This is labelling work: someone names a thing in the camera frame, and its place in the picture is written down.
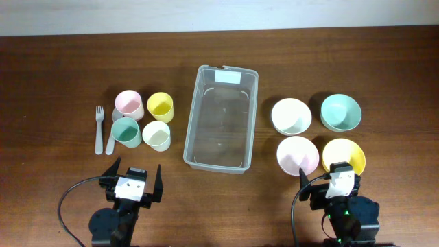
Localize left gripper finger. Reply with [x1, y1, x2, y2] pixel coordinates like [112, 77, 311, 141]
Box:
[152, 165, 163, 202]
[102, 157, 121, 176]

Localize yellow plastic bowl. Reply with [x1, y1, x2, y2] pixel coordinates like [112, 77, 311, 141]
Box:
[322, 139, 366, 176]

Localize pink plastic bowl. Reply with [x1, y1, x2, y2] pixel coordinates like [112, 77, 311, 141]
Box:
[276, 136, 320, 176]

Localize pink plastic cup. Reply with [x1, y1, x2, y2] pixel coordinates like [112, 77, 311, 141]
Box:
[115, 90, 145, 121]

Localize green plastic bowl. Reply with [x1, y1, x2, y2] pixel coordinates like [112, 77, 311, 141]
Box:
[320, 94, 362, 132]

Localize cream plastic bowl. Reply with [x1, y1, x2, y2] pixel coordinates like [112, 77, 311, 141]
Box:
[271, 98, 312, 136]

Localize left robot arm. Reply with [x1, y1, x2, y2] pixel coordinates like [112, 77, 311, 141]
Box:
[88, 158, 163, 247]

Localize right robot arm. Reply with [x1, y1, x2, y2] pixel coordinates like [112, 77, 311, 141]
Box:
[294, 162, 379, 246]

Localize clear plastic storage container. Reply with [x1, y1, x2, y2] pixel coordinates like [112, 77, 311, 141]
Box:
[183, 65, 259, 174]

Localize green plastic cup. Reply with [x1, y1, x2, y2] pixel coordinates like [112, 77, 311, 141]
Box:
[111, 117, 142, 148]

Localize cream plastic cup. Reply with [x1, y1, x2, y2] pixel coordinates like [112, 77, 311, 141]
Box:
[142, 121, 171, 152]

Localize grey plastic spoon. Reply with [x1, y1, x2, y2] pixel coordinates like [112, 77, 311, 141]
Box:
[105, 108, 123, 155]

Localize grey plastic fork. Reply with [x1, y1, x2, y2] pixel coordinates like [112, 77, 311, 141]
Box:
[95, 106, 104, 155]

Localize yellow plastic cup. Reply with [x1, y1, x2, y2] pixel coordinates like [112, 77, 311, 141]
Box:
[147, 92, 174, 123]

